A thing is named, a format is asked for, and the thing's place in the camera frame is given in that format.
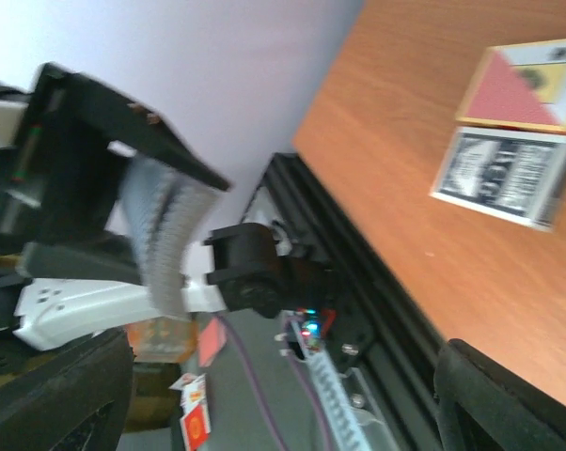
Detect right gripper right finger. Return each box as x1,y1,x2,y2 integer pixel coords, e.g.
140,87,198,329
434,339,566,450

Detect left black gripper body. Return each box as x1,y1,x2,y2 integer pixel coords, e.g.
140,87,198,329
0,74,137,282

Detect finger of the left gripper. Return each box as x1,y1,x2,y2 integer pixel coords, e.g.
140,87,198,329
28,63,230,192

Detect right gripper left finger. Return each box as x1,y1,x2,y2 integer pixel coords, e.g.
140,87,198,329
0,329,134,450

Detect grey card deck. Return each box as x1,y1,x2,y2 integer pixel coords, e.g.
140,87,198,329
119,155,219,319

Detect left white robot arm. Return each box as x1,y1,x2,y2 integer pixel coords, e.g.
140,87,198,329
0,63,340,355

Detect orange box under table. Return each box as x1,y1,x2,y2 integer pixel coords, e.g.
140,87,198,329
124,318,198,364

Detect red white small packets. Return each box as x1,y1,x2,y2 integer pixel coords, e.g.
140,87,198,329
169,319,227,450

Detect blue playing card box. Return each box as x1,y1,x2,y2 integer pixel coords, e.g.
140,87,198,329
430,127,566,231

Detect red playing card box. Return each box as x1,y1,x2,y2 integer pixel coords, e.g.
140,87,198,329
456,39,566,135

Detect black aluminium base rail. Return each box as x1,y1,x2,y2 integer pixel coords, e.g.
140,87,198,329
242,153,444,450

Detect light blue cable duct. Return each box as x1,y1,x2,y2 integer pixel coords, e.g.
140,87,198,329
285,315,371,451

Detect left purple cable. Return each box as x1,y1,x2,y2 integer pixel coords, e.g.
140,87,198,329
221,314,336,451

